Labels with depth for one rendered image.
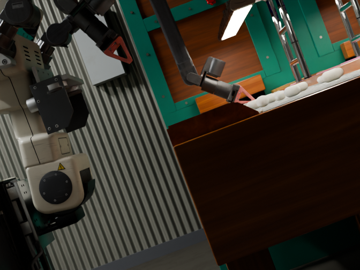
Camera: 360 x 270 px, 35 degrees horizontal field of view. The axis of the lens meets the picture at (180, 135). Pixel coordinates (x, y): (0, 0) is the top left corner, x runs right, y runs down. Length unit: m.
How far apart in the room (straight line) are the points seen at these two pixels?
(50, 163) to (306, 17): 1.36
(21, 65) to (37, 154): 0.28
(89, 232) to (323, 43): 2.16
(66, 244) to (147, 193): 0.66
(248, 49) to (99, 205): 1.84
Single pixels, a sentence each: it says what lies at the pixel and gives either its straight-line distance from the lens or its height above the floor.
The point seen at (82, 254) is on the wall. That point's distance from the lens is 4.09.
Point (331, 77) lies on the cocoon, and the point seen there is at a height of 0.75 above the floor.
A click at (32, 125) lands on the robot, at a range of 1.89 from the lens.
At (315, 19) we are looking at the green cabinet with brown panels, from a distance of 2.66.
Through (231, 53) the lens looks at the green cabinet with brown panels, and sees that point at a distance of 2.59.
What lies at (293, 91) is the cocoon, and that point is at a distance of 1.07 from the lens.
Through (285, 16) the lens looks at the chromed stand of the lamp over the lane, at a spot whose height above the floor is 0.99.
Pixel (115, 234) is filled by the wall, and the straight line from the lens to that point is 4.02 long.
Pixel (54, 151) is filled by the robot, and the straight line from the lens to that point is 1.84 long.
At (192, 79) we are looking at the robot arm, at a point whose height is 0.91.
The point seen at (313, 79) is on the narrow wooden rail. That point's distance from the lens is 1.70.
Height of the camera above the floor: 0.75
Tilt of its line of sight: level
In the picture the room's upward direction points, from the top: 21 degrees counter-clockwise
